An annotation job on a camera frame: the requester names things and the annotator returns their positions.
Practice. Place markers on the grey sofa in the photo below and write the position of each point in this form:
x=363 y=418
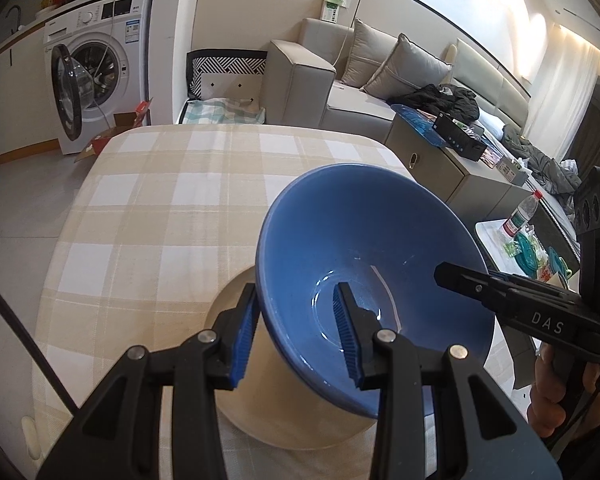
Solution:
x=300 y=85

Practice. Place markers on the black white patterned bag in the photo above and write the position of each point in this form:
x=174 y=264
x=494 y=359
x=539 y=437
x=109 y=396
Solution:
x=230 y=80

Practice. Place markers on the teal plastic object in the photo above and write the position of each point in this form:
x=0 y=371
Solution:
x=527 y=252
x=560 y=262

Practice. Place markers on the blue bowl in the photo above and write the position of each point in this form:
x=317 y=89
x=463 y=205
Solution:
x=355 y=225

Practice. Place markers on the white washing machine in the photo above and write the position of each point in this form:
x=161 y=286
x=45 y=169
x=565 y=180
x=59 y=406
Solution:
x=125 y=85

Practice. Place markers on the red cardboard box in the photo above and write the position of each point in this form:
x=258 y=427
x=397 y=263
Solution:
x=100 y=145

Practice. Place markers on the clear plastic water bottle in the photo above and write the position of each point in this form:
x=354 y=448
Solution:
x=520 y=217

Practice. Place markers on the beige checked tablecloth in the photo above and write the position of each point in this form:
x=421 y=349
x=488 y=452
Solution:
x=155 y=220

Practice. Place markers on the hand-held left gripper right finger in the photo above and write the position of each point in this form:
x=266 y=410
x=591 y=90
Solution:
x=345 y=335

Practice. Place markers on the white kitchen cabinet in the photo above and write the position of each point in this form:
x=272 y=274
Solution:
x=20 y=100

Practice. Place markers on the beige upholstered headboard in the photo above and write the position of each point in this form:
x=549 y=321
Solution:
x=490 y=80

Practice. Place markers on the green white packet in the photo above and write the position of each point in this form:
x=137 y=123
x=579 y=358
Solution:
x=332 y=7

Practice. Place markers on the white tray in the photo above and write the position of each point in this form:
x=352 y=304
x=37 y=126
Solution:
x=490 y=240

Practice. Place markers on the white slipper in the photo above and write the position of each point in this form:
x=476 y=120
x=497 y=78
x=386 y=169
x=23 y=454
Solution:
x=31 y=435

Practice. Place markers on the metal faucet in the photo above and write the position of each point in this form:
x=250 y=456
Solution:
x=14 y=7

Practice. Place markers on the black jacket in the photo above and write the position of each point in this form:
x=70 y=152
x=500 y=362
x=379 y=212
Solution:
x=445 y=102

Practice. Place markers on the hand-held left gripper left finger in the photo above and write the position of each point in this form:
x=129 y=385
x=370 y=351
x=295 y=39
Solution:
x=245 y=335

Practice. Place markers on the grey nightstand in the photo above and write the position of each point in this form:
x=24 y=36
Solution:
x=440 y=180

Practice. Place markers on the light grey garment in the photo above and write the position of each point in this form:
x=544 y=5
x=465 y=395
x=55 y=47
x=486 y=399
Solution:
x=555 y=175

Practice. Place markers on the person's right hand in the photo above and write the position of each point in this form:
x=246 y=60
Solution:
x=545 y=395

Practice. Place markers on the white green tissue box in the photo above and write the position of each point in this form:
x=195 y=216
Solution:
x=512 y=170

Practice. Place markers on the white curtain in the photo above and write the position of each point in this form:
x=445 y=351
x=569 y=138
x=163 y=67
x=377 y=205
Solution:
x=560 y=90

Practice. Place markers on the dark grey jacket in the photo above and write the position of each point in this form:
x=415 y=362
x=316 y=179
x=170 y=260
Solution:
x=522 y=147

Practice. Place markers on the grey cushion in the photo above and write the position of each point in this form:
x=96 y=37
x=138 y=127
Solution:
x=405 y=70
x=365 y=55

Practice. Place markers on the large cream plate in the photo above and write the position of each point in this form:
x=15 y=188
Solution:
x=280 y=400

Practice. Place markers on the black box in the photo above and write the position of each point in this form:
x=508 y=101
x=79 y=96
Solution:
x=460 y=137

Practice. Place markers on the green checked blanket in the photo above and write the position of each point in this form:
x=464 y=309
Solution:
x=220 y=110

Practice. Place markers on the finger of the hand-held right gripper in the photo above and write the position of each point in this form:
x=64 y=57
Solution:
x=462 y=280
x=535 y=287

